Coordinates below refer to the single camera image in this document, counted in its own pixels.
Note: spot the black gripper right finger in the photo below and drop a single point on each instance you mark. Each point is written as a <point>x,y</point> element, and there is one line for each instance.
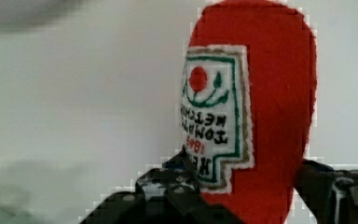
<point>331,195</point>

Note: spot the red plush ketchup bottle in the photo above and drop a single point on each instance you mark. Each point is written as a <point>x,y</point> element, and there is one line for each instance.
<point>247,98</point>

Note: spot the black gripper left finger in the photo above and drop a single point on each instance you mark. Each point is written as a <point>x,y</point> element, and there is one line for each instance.
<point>166,195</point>

